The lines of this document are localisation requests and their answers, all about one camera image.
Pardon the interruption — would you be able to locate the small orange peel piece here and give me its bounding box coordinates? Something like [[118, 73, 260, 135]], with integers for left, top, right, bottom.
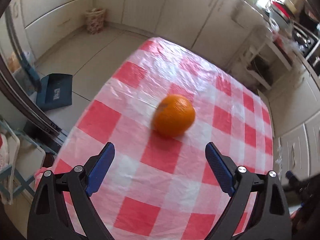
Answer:
[[151, 94, 196, 138]]

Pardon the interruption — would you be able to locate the white corner shelf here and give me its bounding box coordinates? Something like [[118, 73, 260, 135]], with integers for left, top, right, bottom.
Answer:
[[227, 25, 292, 90]]

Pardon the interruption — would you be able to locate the blue dustpan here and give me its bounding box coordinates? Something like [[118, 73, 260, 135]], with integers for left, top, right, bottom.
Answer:
[[36, 73, 73, 112]]

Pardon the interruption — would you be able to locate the black frying pan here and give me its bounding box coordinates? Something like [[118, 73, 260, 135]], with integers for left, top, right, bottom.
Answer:
[[251, 56, 272, 83]]

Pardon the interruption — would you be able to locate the red white checkered tablecloth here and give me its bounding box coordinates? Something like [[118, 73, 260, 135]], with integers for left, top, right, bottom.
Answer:
[[34, 36, 275, 240]]

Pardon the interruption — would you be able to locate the patterned waste basket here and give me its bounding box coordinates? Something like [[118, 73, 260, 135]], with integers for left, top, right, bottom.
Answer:
[[85, 8, 106, 34]]

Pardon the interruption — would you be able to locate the white drawer cabinet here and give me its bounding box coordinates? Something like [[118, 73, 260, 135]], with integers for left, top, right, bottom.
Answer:
[[267, 69, 319, 184]]

